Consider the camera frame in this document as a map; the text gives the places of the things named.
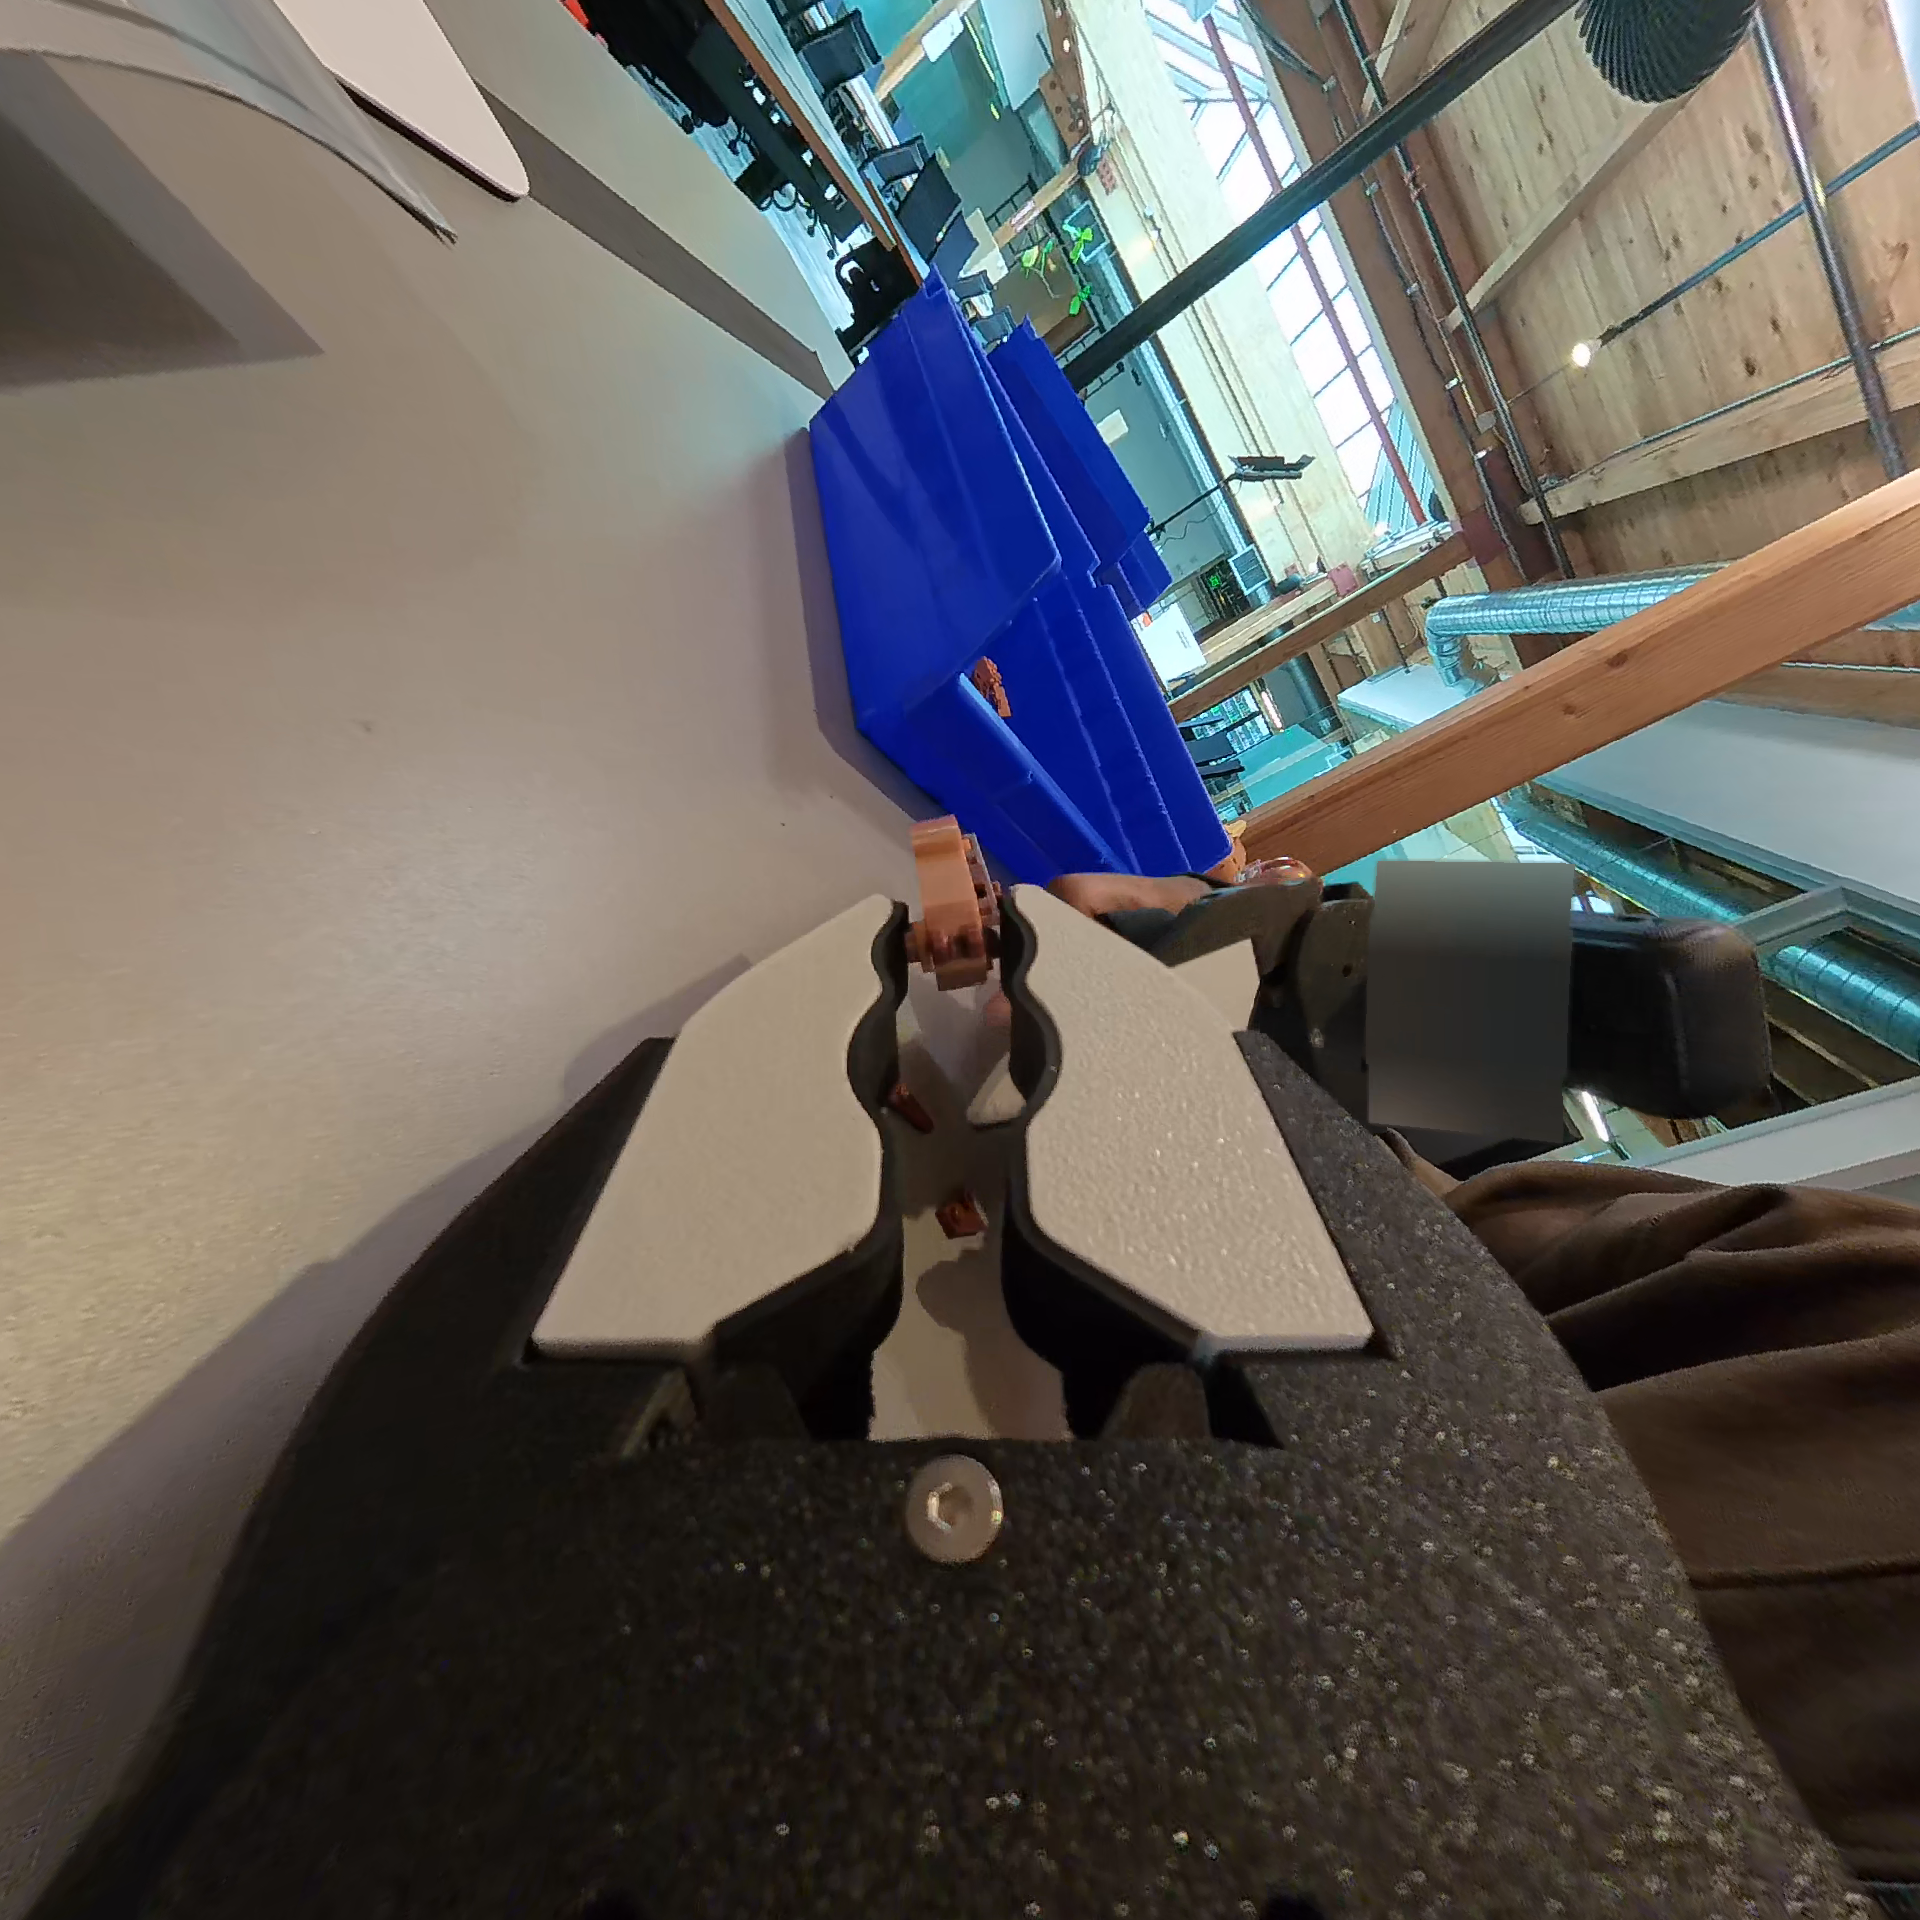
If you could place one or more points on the black ribbed disc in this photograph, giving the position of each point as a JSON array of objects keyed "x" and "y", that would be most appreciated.
[{"x": 1664, "y": 44}]

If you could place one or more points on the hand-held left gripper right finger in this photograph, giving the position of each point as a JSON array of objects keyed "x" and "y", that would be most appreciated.
[{"x": 1185, "y": 1171}]

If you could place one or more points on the grey instruction booklet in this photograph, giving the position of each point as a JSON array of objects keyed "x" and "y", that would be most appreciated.
[{"x": 148, "y": 149}]

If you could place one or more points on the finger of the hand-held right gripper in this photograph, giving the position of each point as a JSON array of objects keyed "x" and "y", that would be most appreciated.
[
  {"x": 1230, "y": 984},
  {"x": 1001, "y": 1098}
]

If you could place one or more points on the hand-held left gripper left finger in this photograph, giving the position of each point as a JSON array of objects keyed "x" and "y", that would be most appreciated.
[{"x": 721, "y": 1171}]

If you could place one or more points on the person's right hand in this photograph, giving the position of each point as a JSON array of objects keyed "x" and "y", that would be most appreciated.
[{"x": 1170, "y": 892}]

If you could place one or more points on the wooden beam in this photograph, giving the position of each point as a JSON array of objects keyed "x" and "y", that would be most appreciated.
[{"x": 1651, "y": 661}]

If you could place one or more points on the brown brick tile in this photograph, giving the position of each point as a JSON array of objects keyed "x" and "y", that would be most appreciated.
[{"x": 960, "y": 1218}]

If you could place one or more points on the blue storage bin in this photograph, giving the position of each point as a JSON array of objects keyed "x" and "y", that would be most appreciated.
[{"x": 931, "y": 524}]

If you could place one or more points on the orange toy brick model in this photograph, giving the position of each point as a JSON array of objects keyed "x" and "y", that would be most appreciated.
[{"x": 954, "y": 900}]

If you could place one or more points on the silver ventilation duct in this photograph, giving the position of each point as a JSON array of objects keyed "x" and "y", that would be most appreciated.
[
  {"x": 1828, "y": 975},
  {"x": 1560, "y": 615}
]

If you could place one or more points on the light grey desk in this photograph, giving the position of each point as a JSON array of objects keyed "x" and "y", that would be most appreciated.
[{"x": 300, "y": 749}]

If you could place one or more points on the small brown wedge plate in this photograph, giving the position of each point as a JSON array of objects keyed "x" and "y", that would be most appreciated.
[{"x": 907, "y": 1107}]

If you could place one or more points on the thick black pole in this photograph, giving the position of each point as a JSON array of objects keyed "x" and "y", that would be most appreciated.
[{"x": 1319, "y": 188}]

